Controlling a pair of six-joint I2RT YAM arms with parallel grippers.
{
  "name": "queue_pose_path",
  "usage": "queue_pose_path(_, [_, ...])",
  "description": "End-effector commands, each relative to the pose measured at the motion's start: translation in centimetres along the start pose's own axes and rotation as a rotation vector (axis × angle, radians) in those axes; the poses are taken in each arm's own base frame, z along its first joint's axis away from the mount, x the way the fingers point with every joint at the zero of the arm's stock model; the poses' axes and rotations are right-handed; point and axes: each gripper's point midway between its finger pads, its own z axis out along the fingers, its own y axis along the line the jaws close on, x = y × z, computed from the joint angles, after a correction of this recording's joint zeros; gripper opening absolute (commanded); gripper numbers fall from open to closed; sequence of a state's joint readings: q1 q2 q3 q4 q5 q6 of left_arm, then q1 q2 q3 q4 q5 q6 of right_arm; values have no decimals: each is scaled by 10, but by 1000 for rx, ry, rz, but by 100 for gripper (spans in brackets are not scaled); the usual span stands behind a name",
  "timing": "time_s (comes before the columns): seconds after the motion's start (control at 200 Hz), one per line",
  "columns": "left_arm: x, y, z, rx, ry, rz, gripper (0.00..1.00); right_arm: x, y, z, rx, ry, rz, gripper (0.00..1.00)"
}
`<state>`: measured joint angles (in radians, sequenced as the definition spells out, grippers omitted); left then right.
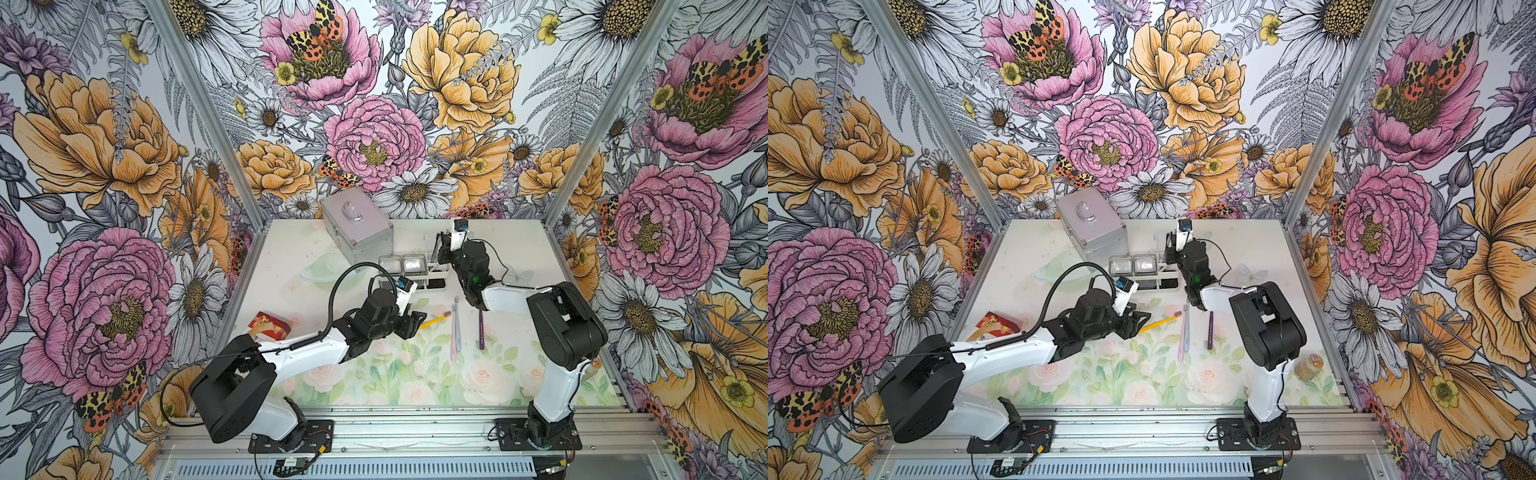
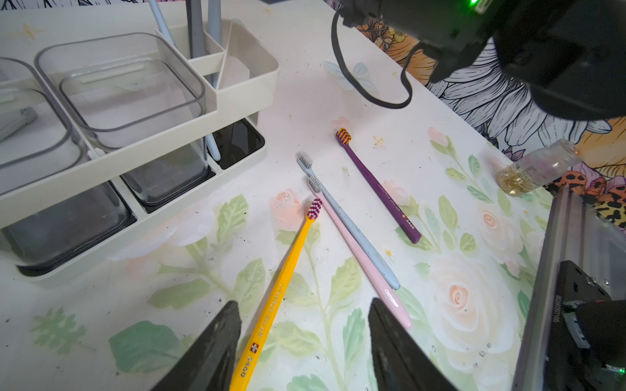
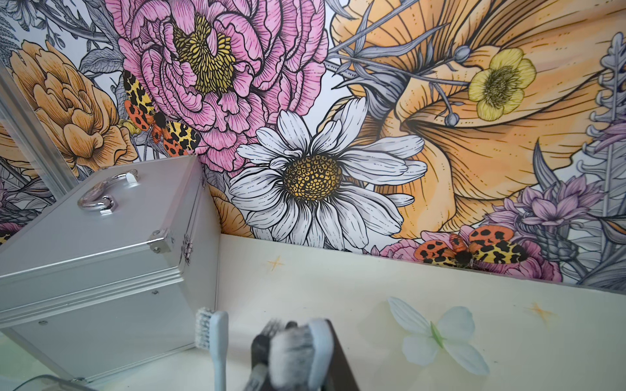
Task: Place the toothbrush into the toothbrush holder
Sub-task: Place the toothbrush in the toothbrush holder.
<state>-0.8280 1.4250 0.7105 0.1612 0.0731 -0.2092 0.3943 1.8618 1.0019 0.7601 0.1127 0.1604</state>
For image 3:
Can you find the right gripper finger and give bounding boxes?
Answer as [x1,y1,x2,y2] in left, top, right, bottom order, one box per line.
[324,319,360,391]

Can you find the light blue toothbrush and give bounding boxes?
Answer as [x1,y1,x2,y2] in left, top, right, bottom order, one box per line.
[195,307,229,391]

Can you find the black toothbrush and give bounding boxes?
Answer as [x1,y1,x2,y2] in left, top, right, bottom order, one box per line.
[244,319,298,391]

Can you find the cream toothbrush holder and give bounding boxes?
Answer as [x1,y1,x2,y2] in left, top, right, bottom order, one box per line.
[15,375,94,391]

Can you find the silver pink metal case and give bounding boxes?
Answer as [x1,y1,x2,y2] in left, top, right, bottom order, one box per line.
[1,156,221,382]

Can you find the aluminium corner post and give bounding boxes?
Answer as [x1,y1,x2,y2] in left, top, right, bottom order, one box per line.
[1,66,78,200]

